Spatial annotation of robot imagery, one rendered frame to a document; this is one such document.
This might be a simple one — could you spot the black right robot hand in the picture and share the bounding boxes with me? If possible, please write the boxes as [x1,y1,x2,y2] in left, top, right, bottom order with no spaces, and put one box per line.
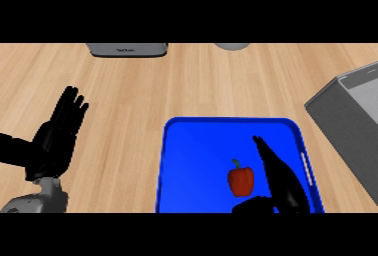
[230,135,313,214]

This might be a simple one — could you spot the blue plastic tray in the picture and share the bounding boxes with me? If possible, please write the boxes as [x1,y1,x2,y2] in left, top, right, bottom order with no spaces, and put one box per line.
[155,116,326,214]

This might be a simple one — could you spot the red bell pepper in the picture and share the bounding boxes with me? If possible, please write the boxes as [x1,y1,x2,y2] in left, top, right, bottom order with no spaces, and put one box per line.
[226,158,257,198]

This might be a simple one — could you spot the grey box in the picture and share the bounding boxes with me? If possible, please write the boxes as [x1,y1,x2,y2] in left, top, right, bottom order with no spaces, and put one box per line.
[303,60,378,206]

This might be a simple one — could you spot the grey round object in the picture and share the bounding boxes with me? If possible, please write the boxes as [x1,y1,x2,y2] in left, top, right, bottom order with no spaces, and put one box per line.
[213,42,251,52]

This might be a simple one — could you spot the grey appliance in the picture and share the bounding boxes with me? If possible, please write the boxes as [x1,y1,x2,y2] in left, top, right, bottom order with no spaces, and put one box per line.
[84,42,170,59]

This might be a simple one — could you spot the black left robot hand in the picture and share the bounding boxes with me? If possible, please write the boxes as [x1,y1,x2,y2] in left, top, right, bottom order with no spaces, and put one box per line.
[0,85,92,182]

